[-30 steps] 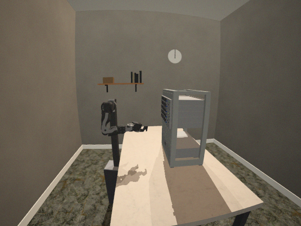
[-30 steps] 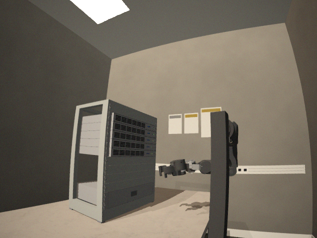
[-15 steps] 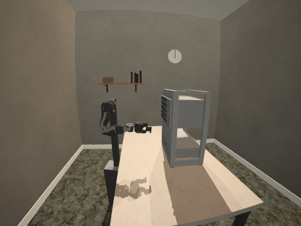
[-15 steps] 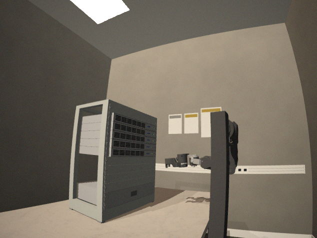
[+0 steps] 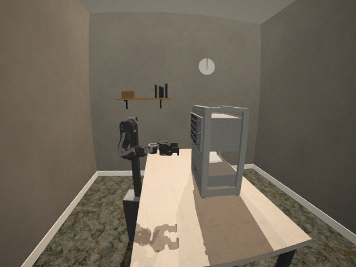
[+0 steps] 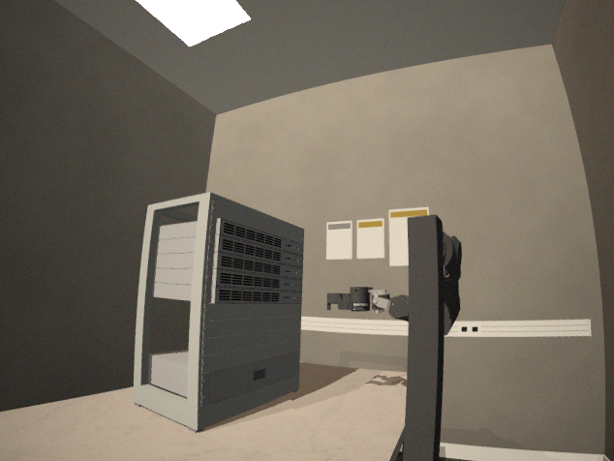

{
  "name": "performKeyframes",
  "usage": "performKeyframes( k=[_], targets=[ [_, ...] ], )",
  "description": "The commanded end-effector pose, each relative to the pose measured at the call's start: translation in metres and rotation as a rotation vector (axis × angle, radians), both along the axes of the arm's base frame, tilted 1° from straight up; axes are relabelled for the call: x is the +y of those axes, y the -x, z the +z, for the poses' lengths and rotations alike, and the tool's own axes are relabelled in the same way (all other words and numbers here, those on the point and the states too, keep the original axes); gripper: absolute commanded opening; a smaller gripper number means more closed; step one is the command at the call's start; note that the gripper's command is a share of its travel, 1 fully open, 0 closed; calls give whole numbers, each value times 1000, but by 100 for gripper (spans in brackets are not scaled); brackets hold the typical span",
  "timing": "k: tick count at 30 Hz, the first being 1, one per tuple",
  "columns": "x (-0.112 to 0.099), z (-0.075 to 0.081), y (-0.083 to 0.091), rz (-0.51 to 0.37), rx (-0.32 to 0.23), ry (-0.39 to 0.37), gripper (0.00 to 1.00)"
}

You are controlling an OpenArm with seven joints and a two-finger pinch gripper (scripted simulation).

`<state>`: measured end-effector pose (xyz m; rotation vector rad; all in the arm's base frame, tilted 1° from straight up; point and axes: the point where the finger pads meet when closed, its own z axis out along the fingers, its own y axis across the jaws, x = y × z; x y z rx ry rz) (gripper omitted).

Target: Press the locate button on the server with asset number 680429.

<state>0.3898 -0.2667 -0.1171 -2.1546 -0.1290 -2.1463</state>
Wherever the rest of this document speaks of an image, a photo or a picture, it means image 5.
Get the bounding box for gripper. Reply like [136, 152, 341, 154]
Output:
[150, 140, 179, 156]

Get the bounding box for grey server rack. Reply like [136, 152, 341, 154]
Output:
[190, 105, 250, 199]

